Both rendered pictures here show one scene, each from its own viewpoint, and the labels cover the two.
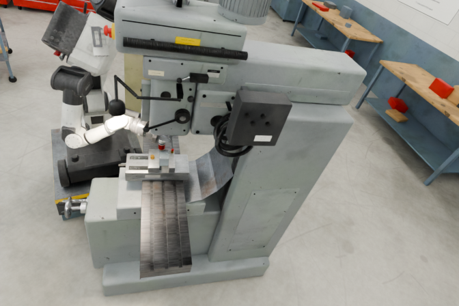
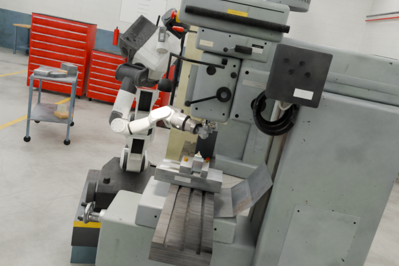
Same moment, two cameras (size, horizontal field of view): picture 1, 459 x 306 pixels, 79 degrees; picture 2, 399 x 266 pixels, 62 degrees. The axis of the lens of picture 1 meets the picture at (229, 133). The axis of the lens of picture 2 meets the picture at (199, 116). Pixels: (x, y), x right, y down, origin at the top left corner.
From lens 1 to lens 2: 0.74 m
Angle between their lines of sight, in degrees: 32
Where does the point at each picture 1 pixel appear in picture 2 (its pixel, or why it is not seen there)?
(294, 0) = not seen: hidden behind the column
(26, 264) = not seen: outside the picture
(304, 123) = (354, 108)
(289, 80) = (334, 66)
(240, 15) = not seen: outside the picture
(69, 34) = (141, 37)
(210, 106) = (252, 85)
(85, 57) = (148, 54)
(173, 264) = (189, 247)
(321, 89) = (373, 81)
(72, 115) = (124, 100)
